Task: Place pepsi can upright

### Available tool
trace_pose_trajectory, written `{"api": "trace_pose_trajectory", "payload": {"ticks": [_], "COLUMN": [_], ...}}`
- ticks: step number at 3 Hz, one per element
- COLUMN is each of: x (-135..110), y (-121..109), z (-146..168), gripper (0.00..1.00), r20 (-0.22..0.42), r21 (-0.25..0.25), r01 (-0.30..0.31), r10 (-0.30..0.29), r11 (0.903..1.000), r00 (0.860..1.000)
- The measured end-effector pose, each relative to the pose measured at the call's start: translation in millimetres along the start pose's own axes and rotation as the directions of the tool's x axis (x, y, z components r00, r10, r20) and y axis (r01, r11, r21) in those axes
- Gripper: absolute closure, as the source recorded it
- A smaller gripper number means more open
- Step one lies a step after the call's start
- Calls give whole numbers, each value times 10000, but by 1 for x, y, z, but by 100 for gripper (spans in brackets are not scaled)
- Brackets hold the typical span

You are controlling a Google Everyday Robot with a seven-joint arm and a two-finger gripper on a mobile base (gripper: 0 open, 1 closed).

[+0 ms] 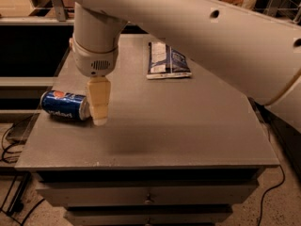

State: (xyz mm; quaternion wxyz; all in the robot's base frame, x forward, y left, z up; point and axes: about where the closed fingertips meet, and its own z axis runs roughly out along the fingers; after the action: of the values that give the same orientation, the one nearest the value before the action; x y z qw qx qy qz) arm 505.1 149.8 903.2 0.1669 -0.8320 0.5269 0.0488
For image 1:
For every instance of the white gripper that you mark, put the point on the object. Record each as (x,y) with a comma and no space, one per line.
(95,62)

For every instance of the blue pepsi can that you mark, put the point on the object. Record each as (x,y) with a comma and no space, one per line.
(65,104)

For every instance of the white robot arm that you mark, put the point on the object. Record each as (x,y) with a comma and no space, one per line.
(257,54)

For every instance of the blue white snack bag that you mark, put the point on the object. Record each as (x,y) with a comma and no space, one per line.
(165,62)

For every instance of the grey metal railing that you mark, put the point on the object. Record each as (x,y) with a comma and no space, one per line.
(63,9)

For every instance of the grey side shelf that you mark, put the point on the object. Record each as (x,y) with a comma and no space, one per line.
(20,96)

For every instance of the grey drawer cabinet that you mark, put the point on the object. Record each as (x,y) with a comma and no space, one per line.
(178,130)

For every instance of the upper grey drawer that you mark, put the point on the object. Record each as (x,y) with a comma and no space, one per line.
(92,194)

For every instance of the grey drawer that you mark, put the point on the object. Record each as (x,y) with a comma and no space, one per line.
(92,194)
(148,216)

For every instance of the lower grey drawer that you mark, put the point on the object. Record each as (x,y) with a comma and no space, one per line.
(148,216)

